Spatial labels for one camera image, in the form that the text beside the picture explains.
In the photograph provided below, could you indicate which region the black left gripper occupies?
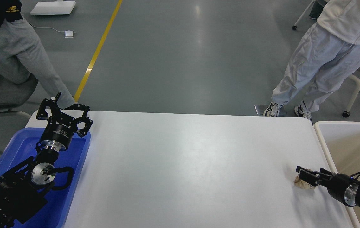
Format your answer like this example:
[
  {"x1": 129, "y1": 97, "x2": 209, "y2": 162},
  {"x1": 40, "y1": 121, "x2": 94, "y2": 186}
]
[{"x1": 36, "y1": 92, "x2": 93, "y2": 151}]

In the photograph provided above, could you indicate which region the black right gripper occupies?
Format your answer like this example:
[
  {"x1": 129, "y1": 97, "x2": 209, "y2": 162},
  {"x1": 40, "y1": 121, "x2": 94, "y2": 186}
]
[{"x1": 296, "y1": 166, "x2": 359, "y2": 207}]

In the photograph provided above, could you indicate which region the brown paper ball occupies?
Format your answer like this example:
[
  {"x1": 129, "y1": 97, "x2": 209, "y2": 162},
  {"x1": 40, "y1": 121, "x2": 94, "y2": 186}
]
[{"x1": 293, "y1": 175, "x2": 315, "y2": 190}]

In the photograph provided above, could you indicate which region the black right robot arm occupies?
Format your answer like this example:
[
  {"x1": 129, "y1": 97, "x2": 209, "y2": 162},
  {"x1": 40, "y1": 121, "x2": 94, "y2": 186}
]
[{"x1": 296, "y1": 166, "x2": 360, "y2": 208}]

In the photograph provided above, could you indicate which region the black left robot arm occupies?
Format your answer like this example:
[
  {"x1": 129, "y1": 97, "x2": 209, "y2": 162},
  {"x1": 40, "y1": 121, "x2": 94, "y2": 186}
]
[{"x1": 0, "y1": 92, "x2": 93, "y2": 228}]

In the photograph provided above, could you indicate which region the grey chair at left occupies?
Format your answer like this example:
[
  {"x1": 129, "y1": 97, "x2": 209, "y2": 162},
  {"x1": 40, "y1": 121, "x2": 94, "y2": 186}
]
[{"x1": 0, "y1": 74, "x2": 38, "y2": 120}]

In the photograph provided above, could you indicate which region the right metal floor plate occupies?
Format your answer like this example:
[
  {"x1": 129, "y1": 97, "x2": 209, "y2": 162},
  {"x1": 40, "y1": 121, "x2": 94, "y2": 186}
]
[{"x1": 279, "y1": 106, "x2": 287, "y2": 116}]

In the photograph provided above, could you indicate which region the metal floor plate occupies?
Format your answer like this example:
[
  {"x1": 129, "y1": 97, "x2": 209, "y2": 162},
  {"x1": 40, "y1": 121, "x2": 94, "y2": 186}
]
[
  {"x1": 255, "y1": 104, "x2": 269, "y2": 116},
  {"x1": 279, "y1": 106, "x2": 287, "y2": 116}
]

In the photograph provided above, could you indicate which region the left metal floor plate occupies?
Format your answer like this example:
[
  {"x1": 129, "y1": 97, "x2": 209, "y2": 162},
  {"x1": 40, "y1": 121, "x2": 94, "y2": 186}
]
[{"x1": 255, "y1": 104, "x2": 269, "y2": 116}]

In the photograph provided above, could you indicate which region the small white floor box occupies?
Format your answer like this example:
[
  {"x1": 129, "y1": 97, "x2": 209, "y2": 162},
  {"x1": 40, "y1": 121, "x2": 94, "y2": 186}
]
[{"x1": 64, "y1": 30, "x2": 74, "y2": 38}]

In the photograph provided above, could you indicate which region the blue plastic tray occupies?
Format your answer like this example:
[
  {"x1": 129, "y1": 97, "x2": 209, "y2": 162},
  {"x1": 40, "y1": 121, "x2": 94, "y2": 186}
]
[{"x1": 0, "y1": 128, "x2": 90, "y2": 228}]

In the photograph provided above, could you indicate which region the person in grey sweatpants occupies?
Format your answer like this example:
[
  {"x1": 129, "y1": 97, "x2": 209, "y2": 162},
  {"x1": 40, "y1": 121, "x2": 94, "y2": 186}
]
[{"x1": 0, "y1": 0, "x2": 75, "y2": 109}]

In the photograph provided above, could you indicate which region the white flat board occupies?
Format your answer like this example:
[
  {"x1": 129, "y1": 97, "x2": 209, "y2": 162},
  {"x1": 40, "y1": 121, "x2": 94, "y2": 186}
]
[{"x1": 30, "y1": 0, "x2": 76, "y2": 16}]

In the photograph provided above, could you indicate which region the person in white clothes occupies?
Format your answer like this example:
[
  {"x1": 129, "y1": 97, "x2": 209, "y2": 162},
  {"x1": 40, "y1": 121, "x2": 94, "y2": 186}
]
[{"x1": 263, "y1": 0, "x2": 360, "y2": 120}]

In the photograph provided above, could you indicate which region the white floor cable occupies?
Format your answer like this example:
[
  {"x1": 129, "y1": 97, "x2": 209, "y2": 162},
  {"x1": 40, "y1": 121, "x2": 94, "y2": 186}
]
[{"x1": 22, "y1": 13, "x2": 66, "y2": 34}]

